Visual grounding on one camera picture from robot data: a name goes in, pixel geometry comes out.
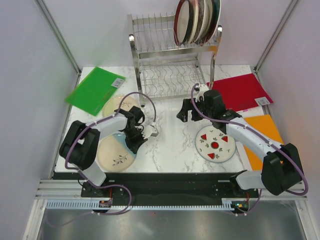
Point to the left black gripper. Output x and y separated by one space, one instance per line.
134 146

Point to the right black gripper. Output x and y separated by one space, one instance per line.
187 105

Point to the cream and blue plate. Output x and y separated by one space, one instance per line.
113 155

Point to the cream plate with twig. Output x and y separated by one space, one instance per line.
112 105

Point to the watermelon pattern white plate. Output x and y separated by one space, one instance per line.
213 145

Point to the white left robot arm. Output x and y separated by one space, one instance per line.
162 154

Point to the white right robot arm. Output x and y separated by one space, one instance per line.
282 170

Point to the steel two-tier dish rack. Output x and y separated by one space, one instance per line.
164 70

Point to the red folder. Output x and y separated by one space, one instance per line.
242 92

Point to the green folder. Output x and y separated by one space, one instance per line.
95 90

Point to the cream brown rim plate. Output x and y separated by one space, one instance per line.
200 18

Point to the white floral plate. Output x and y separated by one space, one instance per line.
209 8

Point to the dark green rimmed plate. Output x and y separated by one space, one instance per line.
215 18

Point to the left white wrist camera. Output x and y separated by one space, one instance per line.
150 131

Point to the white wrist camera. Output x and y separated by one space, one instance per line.
150 131
200 90

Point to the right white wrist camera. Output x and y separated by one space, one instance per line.
200 90

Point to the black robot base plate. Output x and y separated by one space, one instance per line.
168 188

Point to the white slotted cable duct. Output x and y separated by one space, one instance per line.
95 204

